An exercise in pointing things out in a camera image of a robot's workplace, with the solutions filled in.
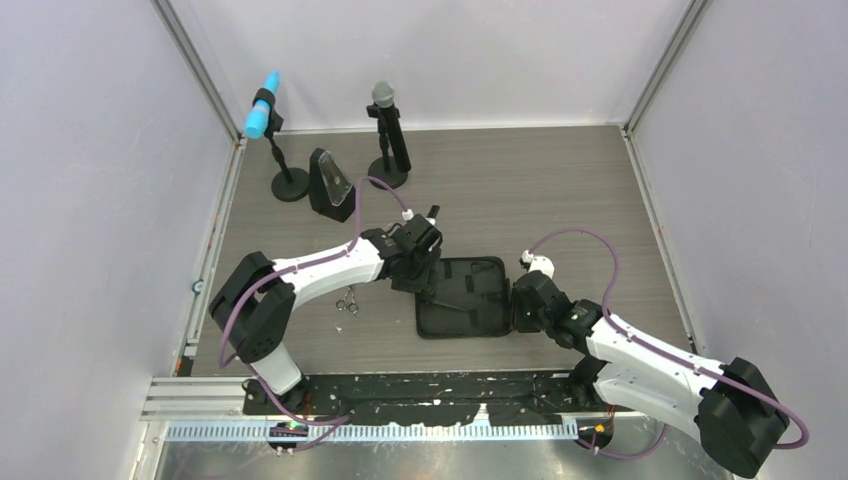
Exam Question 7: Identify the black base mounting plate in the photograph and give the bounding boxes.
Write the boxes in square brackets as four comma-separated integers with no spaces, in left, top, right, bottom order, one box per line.
[241,370,622,427]

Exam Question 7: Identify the purple cable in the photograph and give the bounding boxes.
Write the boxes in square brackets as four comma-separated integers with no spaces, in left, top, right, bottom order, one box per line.
[217,175,415,455]
[526,228,811,462]

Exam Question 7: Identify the black metronome clear cover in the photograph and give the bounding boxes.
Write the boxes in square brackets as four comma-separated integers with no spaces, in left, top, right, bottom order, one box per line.
[308,148,356,223]

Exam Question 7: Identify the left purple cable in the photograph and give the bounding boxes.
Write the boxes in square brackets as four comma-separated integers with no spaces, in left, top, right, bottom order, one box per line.
[217,175,415,455]

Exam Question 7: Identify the blue microphone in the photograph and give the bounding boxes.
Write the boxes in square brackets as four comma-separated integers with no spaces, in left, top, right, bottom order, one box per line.
[244,70,281,139]

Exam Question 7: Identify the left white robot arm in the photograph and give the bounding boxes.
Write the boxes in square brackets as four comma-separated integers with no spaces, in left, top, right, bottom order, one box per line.
[208,212,443,414]

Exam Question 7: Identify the left silver scissors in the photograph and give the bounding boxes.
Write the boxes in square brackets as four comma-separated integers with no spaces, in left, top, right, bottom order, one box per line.
[335,286,359,317]

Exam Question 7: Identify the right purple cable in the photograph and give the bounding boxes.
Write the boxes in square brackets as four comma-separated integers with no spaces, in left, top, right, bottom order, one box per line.
[526,228,811,462]

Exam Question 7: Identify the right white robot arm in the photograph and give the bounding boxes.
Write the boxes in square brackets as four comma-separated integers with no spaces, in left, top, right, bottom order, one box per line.
[512,271,789,478]

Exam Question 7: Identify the black hair clip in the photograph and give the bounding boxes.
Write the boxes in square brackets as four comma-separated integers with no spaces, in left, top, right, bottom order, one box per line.
[424,300,474,313]

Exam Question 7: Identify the right black mic stand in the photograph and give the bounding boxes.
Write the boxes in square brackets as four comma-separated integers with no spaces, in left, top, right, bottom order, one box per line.
[366,103,409,188]

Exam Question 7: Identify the black zip tool case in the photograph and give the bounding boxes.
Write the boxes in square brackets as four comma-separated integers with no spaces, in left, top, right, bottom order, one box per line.
[415,256,512,340]

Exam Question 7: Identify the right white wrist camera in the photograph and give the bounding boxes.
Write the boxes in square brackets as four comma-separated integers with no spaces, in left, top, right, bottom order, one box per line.
[519,250,555,278]

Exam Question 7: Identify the aluminium frame rail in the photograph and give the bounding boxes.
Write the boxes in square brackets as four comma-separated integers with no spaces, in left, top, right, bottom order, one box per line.
[139,370,743,444]

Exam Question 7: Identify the grey black microphone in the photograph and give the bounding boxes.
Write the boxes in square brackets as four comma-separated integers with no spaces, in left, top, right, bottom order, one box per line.
[372,81,411,173]

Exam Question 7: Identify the black mic stand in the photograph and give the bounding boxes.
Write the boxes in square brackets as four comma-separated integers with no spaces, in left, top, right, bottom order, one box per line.
[264,110,309,202]
[366,103,409,188]

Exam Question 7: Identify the left black mic stand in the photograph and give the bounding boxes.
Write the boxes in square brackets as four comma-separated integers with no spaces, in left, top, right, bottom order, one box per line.
[264,110,309,202]

